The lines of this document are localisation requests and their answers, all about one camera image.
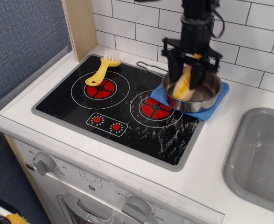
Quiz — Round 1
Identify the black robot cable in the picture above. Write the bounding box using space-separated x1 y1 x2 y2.
209 4 225 39

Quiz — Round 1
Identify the stainless steel pot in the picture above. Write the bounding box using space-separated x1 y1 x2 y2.
136 60 224 113

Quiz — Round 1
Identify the blue microfiber cloth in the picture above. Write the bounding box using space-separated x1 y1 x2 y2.
151 72 230 121

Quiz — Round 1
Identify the grey sink basin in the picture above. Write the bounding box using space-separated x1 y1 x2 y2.
223 108 274 212

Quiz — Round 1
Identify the yellow toy bread loaf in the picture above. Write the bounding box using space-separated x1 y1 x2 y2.
172 64 195 102

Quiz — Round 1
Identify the yellow object bottom left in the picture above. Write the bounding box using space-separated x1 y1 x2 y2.
6 213 28 224

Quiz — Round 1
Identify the white toy oven front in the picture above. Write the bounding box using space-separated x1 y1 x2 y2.
15 140 202 224

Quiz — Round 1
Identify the right grey oven knob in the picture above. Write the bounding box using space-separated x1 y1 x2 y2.
121 196 151 219

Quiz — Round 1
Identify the left grey oven knob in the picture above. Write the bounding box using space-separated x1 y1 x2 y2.
33 152 56 176

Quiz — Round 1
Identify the yellow dish brush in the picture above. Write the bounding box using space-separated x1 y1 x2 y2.
85 50 121 86

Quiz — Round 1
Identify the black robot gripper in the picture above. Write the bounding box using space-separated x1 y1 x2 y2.
161 16 223 90

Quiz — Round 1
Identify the black toy stovetop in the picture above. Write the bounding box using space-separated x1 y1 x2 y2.
32 55 204 171

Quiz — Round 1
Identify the grey oven knob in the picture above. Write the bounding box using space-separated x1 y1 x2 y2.
121 196 151 219
33 152 56 176

